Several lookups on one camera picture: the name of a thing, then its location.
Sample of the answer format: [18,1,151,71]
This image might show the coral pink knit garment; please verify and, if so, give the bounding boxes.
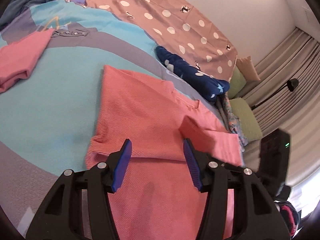
[86,66,242,239]

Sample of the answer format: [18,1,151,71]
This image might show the folded floral patterned clothes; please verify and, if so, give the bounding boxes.
[216,93,248,151]

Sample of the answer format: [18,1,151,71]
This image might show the green cushion near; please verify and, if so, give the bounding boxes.
[230,98,263,142]

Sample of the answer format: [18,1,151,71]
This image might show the green cushion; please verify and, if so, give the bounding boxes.
[227,66,247,99]
[230,98,263,142]

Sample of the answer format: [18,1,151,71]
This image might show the beige curtain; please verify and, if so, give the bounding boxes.
[237,28,319,187]

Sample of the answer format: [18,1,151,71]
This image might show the black floor lamp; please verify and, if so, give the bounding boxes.
[251,78,299,110]

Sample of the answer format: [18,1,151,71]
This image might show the green cushion far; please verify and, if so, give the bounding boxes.
[227,66,247,99]

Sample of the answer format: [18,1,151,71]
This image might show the tan pillow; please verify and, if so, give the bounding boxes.
[236,56,260,81]

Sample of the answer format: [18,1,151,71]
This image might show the navy blue star garment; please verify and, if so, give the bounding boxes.
[155,46,230,102]

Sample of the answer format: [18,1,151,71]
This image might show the teal and purple bedspread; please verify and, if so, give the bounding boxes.
[1,0,200,235]

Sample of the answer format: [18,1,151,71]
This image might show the folded pink garment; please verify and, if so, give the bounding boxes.
[1,29,54,93]

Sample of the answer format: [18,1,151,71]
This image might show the pink polka dot fabric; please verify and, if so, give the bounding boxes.
[86,0,238,81]

